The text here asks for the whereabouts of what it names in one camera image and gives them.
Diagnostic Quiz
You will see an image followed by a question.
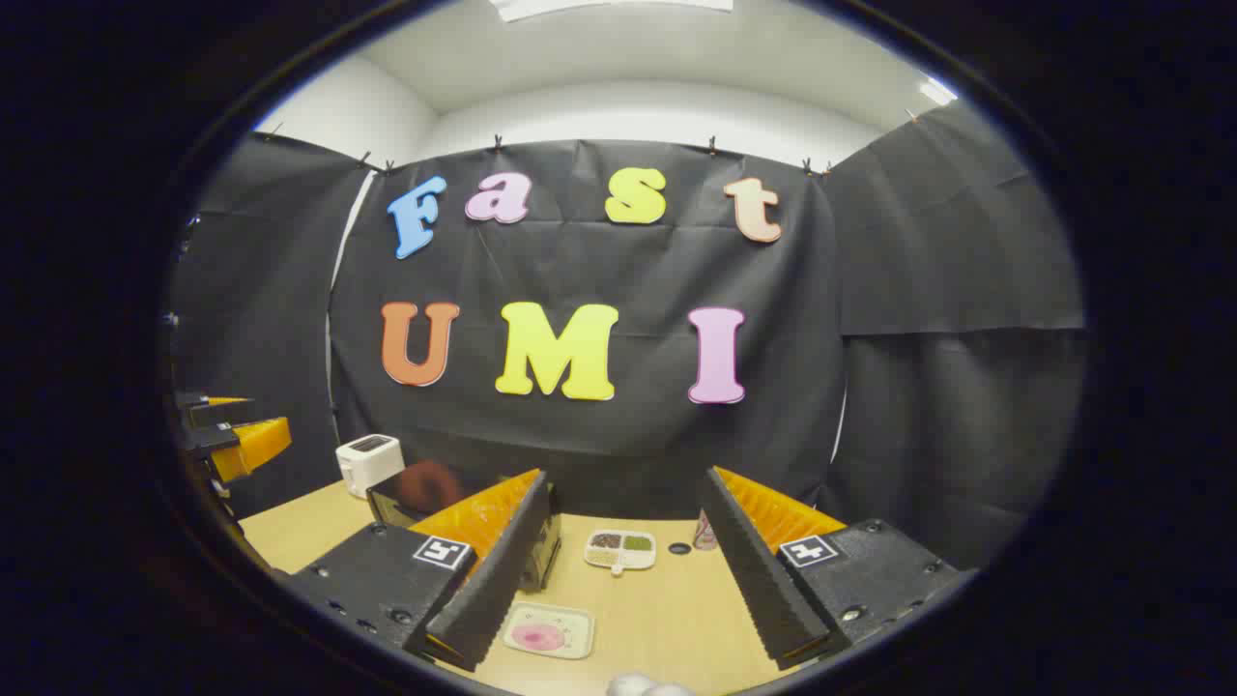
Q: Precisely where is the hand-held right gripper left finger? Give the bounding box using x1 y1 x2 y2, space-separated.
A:
283 469 554 674

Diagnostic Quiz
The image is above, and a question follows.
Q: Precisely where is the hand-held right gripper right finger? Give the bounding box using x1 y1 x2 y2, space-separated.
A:
698 466 975 672

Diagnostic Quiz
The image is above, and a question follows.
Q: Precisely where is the beige square plate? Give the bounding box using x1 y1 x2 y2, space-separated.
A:
503 601 595 660

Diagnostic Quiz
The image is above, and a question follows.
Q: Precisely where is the black electric oven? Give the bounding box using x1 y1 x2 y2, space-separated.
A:
367 462 563 593

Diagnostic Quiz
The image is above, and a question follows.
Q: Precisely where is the white divided dish with grains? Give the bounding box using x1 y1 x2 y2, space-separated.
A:
584 530 658 577

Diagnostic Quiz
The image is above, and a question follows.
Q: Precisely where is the white toaster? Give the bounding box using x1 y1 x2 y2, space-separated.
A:
335 435 407 500

